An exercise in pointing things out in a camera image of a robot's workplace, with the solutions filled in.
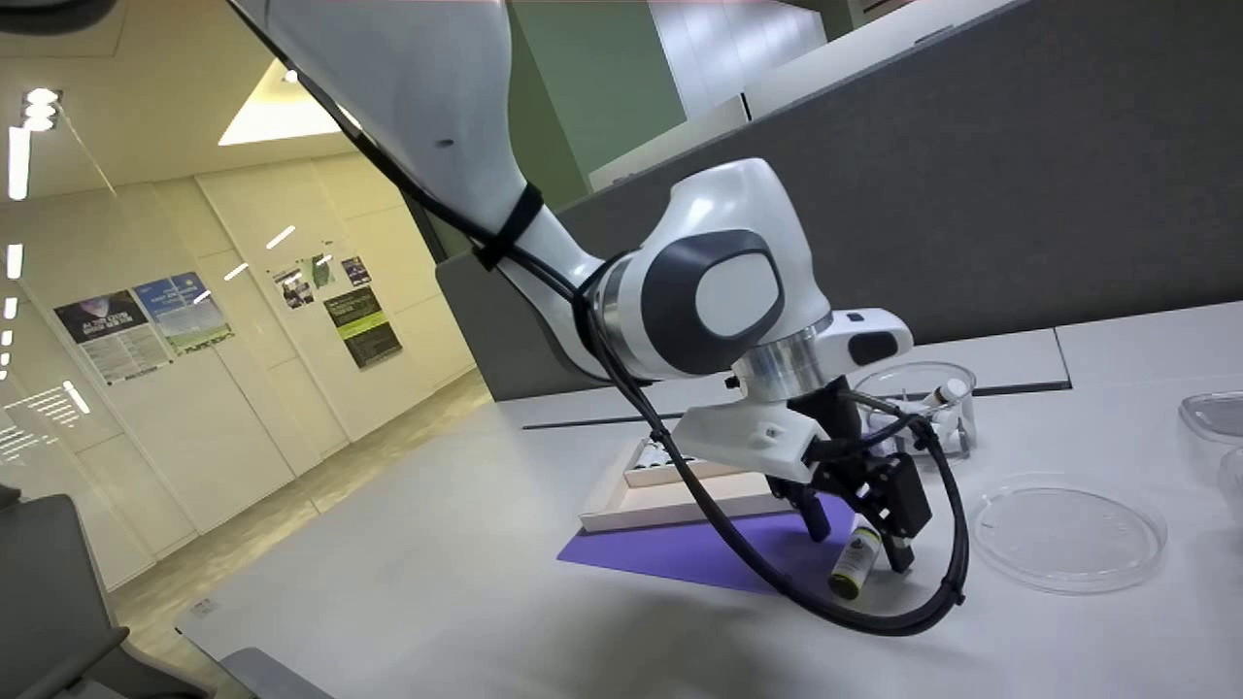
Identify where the wooden block board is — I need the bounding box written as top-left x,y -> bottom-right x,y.
577,431 -> 810,539

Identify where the purple paper mat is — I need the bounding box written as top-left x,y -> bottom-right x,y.
557,494 -> 866,602

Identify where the large clear petri dish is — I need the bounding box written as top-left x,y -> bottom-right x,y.
967,477 -> 1168,596

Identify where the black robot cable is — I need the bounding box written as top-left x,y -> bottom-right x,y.
230,0 -> 975,642

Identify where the dark green wall poster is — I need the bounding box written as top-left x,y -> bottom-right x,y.
317,284 -> 409,375

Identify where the dark gray chair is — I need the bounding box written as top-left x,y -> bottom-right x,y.
0,480 -> 203,699

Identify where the long gray partition panel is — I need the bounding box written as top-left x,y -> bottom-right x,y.
432,0 -> 1243,405

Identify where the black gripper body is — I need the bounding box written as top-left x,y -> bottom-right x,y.
783,375 -> 935,542

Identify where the square ceiling light panel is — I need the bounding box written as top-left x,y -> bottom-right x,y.
214,54 -> 359,150

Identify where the clear glass bowl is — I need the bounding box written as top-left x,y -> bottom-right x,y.
851,357 -> 983,461

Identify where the dark-topped wall poster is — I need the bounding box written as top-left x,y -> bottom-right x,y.
49,287 -> 175,393

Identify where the blue-topped wall poster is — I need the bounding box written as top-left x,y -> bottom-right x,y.
132,268 -> 239,360

